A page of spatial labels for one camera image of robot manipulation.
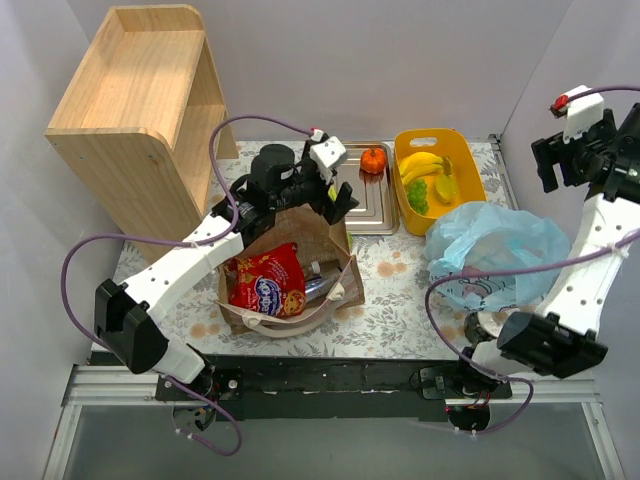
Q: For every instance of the small orange pumpkin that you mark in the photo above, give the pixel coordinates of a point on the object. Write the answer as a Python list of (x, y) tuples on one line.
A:
[(373, 160)]

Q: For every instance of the blue cartoon plastic bag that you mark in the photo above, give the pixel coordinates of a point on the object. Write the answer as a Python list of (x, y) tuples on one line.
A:
[(478, 238)]

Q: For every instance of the green vegetables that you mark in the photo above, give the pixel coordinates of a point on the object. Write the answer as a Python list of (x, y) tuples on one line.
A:
[(416, 192)]

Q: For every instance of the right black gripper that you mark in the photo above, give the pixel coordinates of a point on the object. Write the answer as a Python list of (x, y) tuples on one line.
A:
[(560, 157)]

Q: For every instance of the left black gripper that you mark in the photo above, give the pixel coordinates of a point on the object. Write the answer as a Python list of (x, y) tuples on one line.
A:
[(324, 187)]

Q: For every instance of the yellow bananas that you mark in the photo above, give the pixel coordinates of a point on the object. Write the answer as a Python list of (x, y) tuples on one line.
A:
[(417, 165)]

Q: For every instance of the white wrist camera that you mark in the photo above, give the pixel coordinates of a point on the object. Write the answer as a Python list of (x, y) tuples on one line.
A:
[(581, 109), (328, 155)]

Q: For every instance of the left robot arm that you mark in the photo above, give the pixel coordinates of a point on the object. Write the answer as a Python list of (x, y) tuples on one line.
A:
[(127, 313)]

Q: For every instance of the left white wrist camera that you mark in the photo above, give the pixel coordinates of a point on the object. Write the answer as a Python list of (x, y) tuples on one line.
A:
[(328, 155)]

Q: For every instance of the brown paper tote bag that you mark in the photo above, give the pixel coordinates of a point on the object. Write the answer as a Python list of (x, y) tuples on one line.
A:
[(316, 241)]

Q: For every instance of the wooden shelf unit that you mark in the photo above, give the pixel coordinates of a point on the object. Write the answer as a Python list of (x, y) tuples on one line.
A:
[(142, 119)]

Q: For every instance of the grey tape roll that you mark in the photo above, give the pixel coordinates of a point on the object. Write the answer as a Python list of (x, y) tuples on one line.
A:
[(483, 326)]

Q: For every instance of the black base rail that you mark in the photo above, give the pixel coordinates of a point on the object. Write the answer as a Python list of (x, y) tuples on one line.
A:
[(265, 387)]

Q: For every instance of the small silver bottle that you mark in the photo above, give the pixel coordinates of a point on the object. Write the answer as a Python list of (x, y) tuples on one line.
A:
[(320, 277)]

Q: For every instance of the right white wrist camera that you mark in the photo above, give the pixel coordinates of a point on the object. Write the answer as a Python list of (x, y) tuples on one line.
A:
[(581, 109)]

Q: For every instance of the yellow star fruit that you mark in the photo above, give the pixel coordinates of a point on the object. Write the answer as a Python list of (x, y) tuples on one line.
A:
[(445, 188)]

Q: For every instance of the red cookie snack packet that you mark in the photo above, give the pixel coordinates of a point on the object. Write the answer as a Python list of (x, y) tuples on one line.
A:
[(271, 283)]

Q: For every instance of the yellow plastic basket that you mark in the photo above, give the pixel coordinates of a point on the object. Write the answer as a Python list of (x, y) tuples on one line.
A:
[(457, 161)]

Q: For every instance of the white green leek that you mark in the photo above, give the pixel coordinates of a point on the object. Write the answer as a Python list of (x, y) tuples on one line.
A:
[(332, 193)]

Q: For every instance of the metal tray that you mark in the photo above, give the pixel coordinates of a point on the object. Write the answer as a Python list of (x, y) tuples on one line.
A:
[(377, 212)]

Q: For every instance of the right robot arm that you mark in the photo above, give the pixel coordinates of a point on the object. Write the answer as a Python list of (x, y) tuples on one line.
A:
[(559, 338)]

